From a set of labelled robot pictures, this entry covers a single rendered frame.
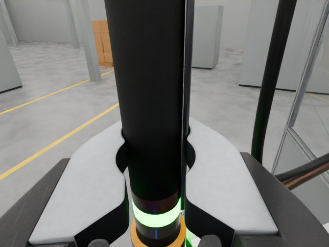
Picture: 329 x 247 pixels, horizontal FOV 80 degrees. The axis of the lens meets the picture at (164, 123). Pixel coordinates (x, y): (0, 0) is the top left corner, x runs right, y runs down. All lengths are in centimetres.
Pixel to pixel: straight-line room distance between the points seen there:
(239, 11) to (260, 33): 677
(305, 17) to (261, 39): 88
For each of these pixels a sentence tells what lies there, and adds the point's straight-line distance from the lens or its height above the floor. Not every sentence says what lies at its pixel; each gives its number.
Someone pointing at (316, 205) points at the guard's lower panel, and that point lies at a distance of 142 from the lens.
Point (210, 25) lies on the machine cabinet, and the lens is 721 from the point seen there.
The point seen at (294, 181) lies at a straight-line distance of 28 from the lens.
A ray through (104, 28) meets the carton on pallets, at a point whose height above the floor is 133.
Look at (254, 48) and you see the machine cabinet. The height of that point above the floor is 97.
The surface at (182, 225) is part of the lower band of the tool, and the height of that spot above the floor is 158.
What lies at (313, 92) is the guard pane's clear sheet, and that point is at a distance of 147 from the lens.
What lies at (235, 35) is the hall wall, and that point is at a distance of 1225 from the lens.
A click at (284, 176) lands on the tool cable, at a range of 26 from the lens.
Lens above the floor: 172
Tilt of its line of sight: 29 degrees down
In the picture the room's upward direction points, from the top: 1 degrees counter-clockwise
